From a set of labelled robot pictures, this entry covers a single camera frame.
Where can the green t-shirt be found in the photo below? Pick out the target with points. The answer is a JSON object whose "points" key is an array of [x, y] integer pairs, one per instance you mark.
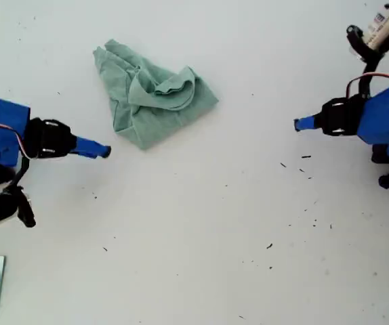
{"points": [[154, 115]]}

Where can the black camera stalk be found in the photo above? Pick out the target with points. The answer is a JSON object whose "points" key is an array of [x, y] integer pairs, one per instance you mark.
{"points": [[367, 81], [20, 176]]}

